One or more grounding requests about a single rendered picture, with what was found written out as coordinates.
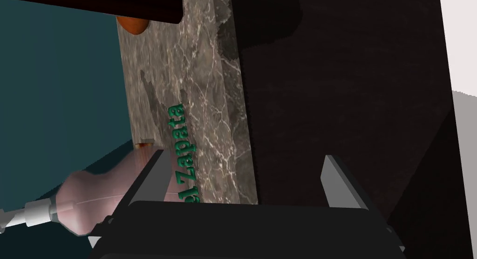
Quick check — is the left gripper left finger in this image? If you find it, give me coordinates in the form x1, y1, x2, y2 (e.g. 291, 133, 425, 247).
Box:
111, 149, 173, 219

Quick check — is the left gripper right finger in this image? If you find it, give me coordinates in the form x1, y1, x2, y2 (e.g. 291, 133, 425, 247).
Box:
320, 154, 374, 211

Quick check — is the green raised lettering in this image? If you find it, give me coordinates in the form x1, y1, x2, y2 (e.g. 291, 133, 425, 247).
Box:
167, 103, 202, 205

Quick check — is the pink spray bottle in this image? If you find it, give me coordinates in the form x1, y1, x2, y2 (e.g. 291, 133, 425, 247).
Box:
0, 139, 180, 238

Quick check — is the orange round fruit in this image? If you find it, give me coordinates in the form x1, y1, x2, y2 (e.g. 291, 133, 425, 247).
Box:
116, 15, 150, 36

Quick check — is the dark brown flat slab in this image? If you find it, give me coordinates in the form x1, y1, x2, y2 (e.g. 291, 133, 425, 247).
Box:
0, 0, 184, 25

